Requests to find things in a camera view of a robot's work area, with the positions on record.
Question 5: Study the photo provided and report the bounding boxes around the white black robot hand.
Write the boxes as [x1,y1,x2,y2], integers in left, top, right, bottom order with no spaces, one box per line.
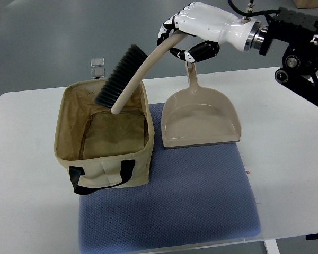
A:
[157,2,260,63]

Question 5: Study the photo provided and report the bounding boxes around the beige hand broom black bristles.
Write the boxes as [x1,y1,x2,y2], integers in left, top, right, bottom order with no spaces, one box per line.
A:
[94,31,187,114]

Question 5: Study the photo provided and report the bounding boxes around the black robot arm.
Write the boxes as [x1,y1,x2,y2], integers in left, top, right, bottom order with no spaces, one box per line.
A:
[228,1,318,107]

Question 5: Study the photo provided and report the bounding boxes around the beige plastic dustpan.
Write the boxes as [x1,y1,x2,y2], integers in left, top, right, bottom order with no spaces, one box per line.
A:
[161,62,242,148]

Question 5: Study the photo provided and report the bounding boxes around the cardboard box corner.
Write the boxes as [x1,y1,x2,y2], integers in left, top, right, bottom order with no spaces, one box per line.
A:
[293,0,318,9]

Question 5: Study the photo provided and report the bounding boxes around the upper metal floor plate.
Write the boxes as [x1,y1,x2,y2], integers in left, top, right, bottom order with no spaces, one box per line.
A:
[91,57,104,67]

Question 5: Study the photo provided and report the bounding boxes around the blue mesh cushion mat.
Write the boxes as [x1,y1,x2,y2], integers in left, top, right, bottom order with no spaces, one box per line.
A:
[78,103,261,253]

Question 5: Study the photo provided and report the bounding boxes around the black table control panel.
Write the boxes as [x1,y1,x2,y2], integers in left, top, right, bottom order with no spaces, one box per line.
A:
[305,233,318,241]

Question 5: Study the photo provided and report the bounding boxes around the yellow canvas bag black handle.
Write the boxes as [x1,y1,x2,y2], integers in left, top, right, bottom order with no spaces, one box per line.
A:
[54,79,154,195]

